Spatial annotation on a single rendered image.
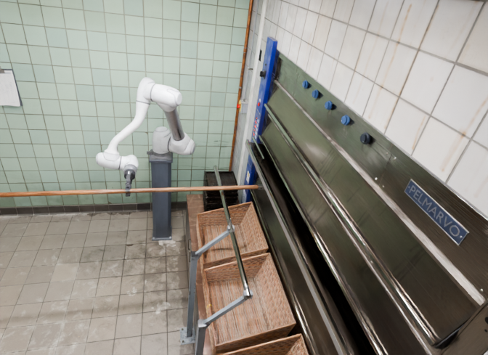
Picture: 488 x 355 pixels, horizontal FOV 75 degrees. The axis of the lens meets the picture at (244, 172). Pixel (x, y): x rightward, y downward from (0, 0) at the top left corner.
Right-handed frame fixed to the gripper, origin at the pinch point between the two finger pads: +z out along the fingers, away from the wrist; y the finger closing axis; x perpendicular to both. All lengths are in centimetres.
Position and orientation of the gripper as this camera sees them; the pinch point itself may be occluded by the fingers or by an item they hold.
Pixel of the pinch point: (128, 190)
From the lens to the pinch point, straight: 225.9
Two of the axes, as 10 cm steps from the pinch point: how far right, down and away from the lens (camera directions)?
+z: 2.2, 5.5, -8.0
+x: -9.7, 0.1, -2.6
